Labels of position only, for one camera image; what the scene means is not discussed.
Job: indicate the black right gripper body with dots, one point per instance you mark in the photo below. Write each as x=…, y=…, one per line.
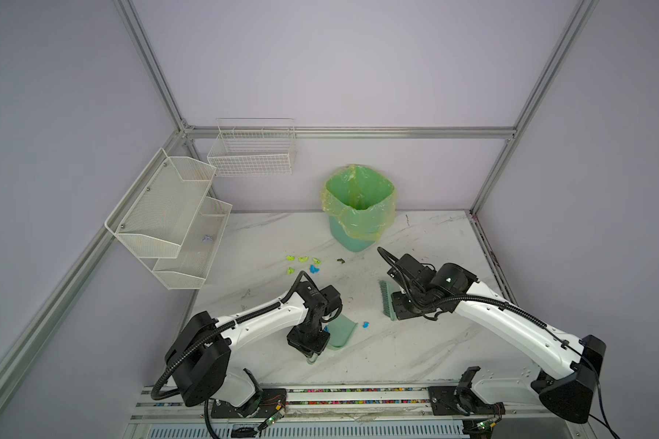
x=404, y=305

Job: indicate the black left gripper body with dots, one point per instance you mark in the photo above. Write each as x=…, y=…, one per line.
x=307, y=338

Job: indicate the green plastic dustpan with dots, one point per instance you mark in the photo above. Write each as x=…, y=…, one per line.
x=339, y=332

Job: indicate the green hand brush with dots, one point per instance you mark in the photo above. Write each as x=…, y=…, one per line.
x=387, y=300

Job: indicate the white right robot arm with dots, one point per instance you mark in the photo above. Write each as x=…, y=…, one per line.
x=568, y=381

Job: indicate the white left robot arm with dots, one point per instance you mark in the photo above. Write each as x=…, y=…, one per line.
x=198, y=363

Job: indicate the green trash bin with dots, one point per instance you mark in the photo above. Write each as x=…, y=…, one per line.
x=358, y=214

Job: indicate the yellow-green bin liner bag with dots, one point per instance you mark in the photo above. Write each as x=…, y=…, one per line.
x=358, y=200

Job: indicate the white mesh wall shelf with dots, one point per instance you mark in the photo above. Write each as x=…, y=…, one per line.
x=170, y=222

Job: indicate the white wire wall basket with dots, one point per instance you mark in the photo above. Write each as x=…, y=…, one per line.
x=254, y=147

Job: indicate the aluminium frame post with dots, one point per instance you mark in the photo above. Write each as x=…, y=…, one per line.
x=135, y=29

